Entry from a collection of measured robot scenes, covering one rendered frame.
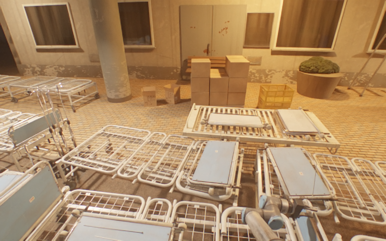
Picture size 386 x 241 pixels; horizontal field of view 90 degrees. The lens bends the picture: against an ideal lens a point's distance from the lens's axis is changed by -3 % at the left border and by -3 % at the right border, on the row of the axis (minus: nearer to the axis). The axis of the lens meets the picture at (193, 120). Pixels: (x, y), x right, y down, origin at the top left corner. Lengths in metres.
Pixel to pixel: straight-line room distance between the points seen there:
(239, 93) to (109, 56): 3.06
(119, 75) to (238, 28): 3.65
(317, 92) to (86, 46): 7.28
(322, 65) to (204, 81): 3.26
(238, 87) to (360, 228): 3.01
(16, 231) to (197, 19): 6.02
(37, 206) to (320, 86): 5.86
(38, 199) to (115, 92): 3.70
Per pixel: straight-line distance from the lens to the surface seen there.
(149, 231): 1.61
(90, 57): 8.00
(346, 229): 2.74
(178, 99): 5.01
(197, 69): 4.21
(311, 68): 6.01
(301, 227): 1.78
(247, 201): 2.56
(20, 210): 1.93
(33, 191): 1.96
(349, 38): 7.51
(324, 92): 6.14
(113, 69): 5.14
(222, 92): 4.40
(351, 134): 4.65
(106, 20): 5.03
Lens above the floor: 1.90
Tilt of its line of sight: 27 degrees down
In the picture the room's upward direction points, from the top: straight up
